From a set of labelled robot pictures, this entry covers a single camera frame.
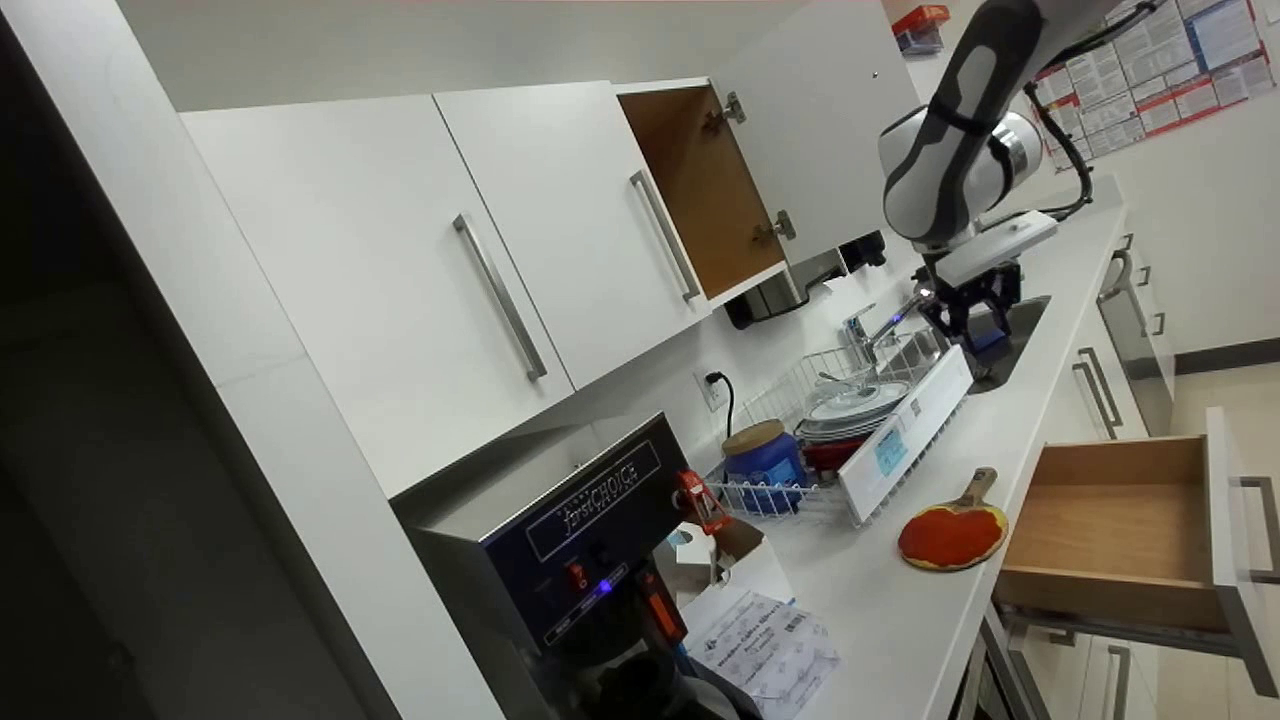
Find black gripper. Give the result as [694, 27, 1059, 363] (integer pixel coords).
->
[919, 256, 1028, 344]

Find small blue object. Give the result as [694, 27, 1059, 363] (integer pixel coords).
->
[962, 298, 1016, 361]

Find white base cabinet doors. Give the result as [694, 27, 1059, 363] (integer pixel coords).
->
[1037, 298, 1135, 451]

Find open white wooden drawer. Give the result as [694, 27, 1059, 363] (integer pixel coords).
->
[993, 404, 1280, 700]

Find white lower drawer front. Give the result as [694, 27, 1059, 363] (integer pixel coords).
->
[993, 610, 1280, 720]

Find closed white cabinet door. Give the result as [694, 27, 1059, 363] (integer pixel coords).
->
[434, 74, 712, 393]
[176, 90, 582, 499]

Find tall dark cabinet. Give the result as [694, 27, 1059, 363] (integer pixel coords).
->
[0, 11, 392, 720]

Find stainless steel sink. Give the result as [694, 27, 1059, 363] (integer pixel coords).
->
[962, 293, 1057, 394]

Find chrome faucet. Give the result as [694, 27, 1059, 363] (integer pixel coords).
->
[852, 293, 938, 373]

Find small black box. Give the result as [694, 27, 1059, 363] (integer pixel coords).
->
[841, 232, 893, 277]

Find white drainboard with blue label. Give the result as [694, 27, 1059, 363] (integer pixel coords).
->
[837, 341, 976, 528]

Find stacked white plates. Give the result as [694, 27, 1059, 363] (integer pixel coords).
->
[794, 373, 918, 445]

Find stainless steel appliance front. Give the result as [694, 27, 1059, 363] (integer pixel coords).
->
[1091, 235, 1184, 437]

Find red bowl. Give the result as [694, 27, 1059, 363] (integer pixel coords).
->
[798, 433, 872, 478]

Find black towel dispenser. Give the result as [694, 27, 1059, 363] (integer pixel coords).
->
[724, 263, 813, 333]

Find red ping pong paddle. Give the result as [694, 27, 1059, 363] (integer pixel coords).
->
[896, 462, 1014, 574]

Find blue container with cork lid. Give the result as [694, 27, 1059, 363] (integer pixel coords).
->
[716, 417, 817, 515]

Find printed paper sheets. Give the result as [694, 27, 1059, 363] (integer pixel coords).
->
[675, 583, 846, 720]

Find black steel coffee machine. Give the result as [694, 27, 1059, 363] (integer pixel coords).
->
[390, 413, 766, 720]

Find glass coffee pot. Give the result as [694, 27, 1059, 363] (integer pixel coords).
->
[536, 635, 766, 720]

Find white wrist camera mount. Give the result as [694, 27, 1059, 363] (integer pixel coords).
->
[934, 206, 1064, 293]

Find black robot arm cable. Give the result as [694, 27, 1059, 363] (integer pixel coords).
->
[1016, 0, 1165, 215]

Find wall outlet with black cable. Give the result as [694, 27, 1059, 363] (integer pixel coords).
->
[697, 367, 743, 445]

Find white wire dish rack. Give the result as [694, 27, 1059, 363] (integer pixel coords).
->
[712, 341, 938, 525]

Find red wall device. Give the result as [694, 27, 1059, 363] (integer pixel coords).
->
[887, 0, 955, 61]

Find colourful wall poster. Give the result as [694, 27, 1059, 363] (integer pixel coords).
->
[1031, 0, 1280, 171]

